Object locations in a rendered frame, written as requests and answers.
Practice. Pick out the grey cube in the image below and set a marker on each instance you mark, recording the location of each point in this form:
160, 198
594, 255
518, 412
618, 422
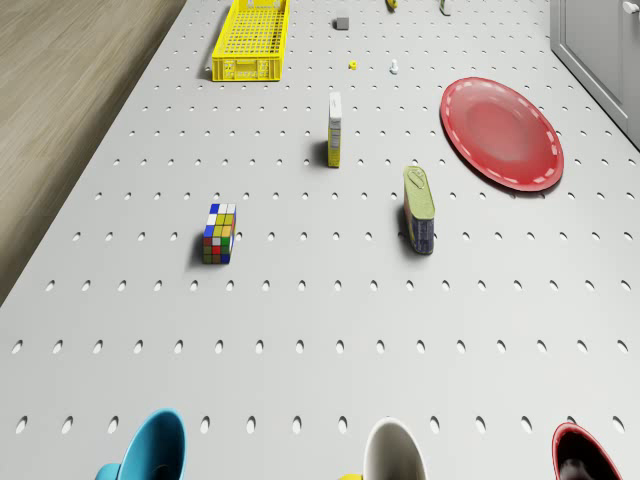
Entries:
342, 23

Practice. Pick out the puzzle cube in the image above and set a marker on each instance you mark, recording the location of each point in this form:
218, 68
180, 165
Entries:
220, 235

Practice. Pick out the flat-sided can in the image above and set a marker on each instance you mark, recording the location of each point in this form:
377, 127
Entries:
420, 215

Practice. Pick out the white and yellow box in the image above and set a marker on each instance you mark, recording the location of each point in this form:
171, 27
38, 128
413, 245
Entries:
334, 130

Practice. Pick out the small white bottle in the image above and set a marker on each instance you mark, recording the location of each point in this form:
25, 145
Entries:
394, 67

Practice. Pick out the red plate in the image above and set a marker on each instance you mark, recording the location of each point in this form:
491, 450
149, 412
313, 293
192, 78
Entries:
502, 132

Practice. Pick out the yellow basket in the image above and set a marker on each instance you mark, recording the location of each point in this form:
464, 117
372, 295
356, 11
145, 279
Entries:
220, 50

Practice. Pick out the white mug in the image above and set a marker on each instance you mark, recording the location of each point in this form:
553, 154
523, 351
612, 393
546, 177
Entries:
395, 455

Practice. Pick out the banana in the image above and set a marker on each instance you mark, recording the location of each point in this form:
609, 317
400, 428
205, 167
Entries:
391, 4

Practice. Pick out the blue mug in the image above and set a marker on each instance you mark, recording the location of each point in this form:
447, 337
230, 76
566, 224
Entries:
150, 450

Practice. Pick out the white cabinet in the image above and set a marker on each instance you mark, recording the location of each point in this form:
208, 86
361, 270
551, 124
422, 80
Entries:
595, 55

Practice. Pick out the red mug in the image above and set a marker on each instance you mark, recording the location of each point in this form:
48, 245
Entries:
582, 455

